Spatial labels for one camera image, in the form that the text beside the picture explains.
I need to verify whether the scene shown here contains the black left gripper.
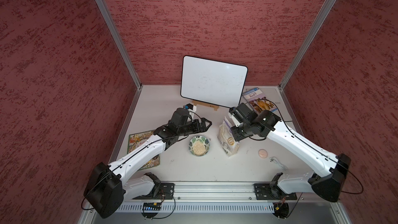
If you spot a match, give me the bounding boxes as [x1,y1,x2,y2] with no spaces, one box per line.
[177,118,211,135]

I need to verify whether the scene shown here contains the green leaf pattern bowl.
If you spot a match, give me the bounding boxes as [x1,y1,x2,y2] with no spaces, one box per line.
[188,135,210,157]

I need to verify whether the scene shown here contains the instant oatmeal bag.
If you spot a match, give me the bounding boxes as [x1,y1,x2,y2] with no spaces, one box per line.
[217,117,239,157]

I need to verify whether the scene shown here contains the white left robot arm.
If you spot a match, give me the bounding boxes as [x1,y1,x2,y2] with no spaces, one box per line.
[83,105,212,218]

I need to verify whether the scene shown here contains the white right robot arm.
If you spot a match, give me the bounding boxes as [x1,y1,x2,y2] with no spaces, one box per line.
[229,103,351,202]

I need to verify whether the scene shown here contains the dog picture book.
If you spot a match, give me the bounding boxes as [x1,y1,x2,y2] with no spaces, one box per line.
[243,88,277,114]

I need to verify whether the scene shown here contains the wooden easel stand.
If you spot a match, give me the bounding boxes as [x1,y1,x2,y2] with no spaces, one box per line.
[192,100,219,111]

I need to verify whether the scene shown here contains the pink round puff case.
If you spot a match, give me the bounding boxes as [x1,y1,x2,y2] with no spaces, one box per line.
[258,149,268,159]

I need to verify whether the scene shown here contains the white A4 paper box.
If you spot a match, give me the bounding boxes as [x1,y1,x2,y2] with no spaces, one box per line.
[244,87,292,122]

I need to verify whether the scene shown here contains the colourful comic magazine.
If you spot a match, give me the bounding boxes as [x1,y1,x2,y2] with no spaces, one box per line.
[126,130,161,171]

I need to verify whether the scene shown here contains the white coiled usb cable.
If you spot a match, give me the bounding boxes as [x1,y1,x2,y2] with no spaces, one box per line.
[269,156,289,171]

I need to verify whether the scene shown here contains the white board black frame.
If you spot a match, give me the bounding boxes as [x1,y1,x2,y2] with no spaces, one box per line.
[180,56,248,108]

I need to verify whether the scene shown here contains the aluminium front rail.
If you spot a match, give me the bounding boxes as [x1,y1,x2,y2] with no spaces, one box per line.
[114,181,343,219]

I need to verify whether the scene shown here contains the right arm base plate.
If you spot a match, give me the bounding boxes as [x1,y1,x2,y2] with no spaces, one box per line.
[254,183,297,201]

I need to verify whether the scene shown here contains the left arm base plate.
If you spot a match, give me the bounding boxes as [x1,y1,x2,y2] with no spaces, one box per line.
[133,183,175,201]

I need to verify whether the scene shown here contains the right aluminium corner post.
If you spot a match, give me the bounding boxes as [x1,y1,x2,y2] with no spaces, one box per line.
[279,0,352,91]

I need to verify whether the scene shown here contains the aluminium corner post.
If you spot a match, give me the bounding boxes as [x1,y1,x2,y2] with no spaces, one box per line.
[95,0,142,90]
[279,0,352,91]

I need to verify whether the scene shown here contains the left aluminium corner post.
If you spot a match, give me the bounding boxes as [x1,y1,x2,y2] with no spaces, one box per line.
[95,0,142,90]

